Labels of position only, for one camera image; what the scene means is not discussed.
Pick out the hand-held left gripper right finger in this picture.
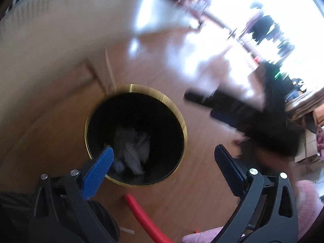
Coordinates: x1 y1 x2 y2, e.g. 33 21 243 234
211 144 300 243

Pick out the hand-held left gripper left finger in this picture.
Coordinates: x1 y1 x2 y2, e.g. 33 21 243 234
28 145 115 243

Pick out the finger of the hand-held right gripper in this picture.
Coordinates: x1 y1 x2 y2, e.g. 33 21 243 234
184 88 265 113
210 109 245 131

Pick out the blue white paper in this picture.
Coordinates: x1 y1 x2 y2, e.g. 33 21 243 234
113 157 125 174

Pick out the white tissue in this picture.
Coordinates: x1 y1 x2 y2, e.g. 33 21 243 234
113 127 152 176

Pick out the black gold rimmed trash bin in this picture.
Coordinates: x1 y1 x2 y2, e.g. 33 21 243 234
84 84 188 188

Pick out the person's right hand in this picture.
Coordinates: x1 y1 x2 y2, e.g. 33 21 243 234
234 137 296 183

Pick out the cardboard box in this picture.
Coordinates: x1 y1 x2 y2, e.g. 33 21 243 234
286 88 324 171

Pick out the red foam tube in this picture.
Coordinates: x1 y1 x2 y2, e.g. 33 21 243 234
124 194 176 243

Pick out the pink fuzzy clothing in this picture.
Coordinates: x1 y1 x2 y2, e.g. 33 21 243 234
182 227 224 243

